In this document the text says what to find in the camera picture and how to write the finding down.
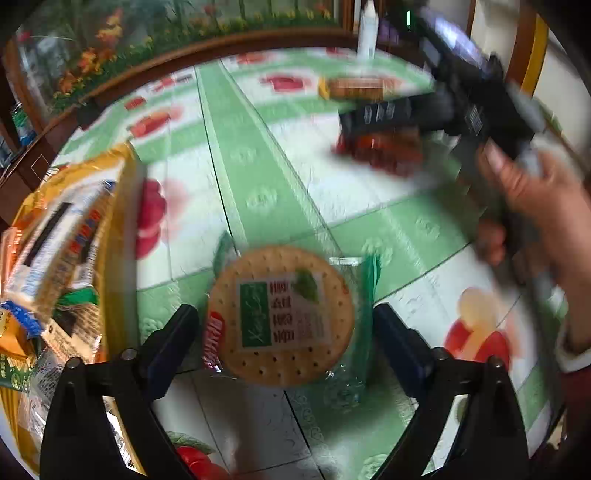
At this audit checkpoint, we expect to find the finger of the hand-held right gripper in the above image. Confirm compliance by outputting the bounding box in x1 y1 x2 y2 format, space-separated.
338 93 437 140

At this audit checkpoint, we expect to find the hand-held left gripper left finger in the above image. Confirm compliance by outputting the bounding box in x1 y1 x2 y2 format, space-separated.
39 304 200 480

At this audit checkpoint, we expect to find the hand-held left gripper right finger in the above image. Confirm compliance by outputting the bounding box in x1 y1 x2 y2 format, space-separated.
373 303 530 480

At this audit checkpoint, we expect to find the red snack packet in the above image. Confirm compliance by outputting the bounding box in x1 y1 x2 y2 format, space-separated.
334 130 424 177

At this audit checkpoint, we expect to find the round cracker packet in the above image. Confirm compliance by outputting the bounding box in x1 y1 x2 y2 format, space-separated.
202 246 383 389

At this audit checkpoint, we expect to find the yellow plastic tray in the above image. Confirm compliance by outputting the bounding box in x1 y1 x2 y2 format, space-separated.
0 141 151 478

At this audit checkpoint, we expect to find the green yellow cracker packet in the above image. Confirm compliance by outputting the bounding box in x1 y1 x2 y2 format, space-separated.
0 350 38 394

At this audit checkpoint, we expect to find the person's right forearm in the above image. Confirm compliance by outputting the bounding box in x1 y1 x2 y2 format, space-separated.
551 318 591 444

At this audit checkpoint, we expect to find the person's right hand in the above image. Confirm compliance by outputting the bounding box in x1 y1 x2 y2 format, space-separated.
475 142 591 352

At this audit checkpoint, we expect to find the brown cookie packet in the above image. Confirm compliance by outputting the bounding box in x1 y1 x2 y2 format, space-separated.
318 75 394 101

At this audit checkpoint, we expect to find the purple box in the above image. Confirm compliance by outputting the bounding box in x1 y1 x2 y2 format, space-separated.
378 21 408 48

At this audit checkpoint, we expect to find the white bottle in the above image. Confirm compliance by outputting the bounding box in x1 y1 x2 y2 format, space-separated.
357 0 380 59

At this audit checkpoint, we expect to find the dark green snack packet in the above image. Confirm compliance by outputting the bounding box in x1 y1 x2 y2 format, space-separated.
41 290 101 361

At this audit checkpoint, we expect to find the green floral tablecloth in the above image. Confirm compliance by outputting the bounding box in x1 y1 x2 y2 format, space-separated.
46 44 573 480

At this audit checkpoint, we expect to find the brown cracker packet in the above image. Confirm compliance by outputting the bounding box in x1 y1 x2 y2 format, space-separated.
13 179 118 317

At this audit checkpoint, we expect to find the blue snack packet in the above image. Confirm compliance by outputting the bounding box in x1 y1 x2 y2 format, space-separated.
0 299 45 336

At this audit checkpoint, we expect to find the orange cracker packet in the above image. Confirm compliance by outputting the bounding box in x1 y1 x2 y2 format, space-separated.
0 225 25 288

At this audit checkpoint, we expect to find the small black object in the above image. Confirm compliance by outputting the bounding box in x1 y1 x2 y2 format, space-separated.
75 103 101 129

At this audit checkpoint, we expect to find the floral glass panel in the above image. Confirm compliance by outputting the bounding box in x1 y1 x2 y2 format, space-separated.
14 0 352 117

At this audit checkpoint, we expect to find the green plastic container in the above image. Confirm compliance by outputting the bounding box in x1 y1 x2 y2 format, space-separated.
10 102 38 145

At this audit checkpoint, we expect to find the yellow wooden frame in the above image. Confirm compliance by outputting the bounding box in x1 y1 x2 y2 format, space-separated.
505 8 551 95

